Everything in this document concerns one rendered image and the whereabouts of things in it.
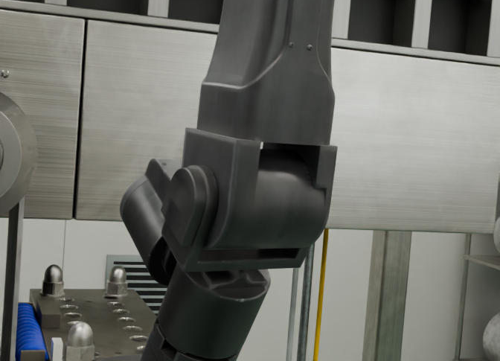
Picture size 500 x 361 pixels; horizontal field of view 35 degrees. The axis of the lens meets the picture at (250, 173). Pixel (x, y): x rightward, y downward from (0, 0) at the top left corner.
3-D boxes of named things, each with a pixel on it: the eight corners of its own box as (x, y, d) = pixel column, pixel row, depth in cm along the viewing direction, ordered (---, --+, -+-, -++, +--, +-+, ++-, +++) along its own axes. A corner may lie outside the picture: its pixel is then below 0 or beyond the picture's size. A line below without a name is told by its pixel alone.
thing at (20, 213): (9, 371, 85) (19, 199, 84) (2, 315, 107) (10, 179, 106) (13, 371, 85) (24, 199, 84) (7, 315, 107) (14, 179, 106)
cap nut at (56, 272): (40, 297, 116) (42, 266, 115) (38, 291, 119) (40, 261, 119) (65, 297, 117) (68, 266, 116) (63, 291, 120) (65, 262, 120)
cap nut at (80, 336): (63, 368, 84) (65, 326, 84) (59, 358, 88) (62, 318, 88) (97, 367, 86) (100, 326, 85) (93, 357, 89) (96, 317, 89)
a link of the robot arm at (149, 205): (203, 190, 41) (335, 193, 45) (131, 80, 49) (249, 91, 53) (140, 357, 46) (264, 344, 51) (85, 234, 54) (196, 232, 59)
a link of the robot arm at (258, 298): (208, 288, 43) (292, 283, 47) (164, 212, 48) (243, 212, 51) (172, 377, 47) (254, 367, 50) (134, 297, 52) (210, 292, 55)
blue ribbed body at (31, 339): (14, 377, 87) (16, 345, 87) (7, 325, 107) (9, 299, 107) (47, 376, 88) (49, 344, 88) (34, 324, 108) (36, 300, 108)
